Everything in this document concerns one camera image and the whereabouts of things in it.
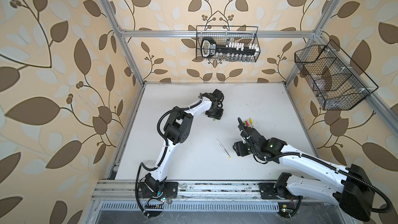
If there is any clear pen yellow tip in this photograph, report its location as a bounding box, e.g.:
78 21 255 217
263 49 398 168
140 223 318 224
216 139 231 158

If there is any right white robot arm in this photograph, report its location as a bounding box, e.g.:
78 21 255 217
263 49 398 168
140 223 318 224
233 119 394 222

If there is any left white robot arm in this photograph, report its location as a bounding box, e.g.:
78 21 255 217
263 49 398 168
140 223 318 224
137 89 224 197

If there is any black tool in basket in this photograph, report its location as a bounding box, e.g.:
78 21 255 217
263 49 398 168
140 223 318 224
199 37 260 58

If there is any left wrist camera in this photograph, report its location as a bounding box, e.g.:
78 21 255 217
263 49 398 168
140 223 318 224
211 89 224 105

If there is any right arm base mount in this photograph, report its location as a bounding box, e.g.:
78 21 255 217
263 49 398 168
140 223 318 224
259 183 303 219

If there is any back wall wire basket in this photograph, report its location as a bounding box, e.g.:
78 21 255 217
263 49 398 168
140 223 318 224
195 25 261 63

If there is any wall wire basket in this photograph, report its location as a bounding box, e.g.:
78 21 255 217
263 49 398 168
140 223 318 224
195 25 261 63
294 39 379 111

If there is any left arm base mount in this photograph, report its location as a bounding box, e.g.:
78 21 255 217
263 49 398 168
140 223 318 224
135 181 179 218

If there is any right wall wire basket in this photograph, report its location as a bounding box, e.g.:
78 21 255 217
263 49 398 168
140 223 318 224
294 39 379 111

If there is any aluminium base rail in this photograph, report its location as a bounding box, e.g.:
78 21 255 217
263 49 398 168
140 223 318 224
91 180 330 213

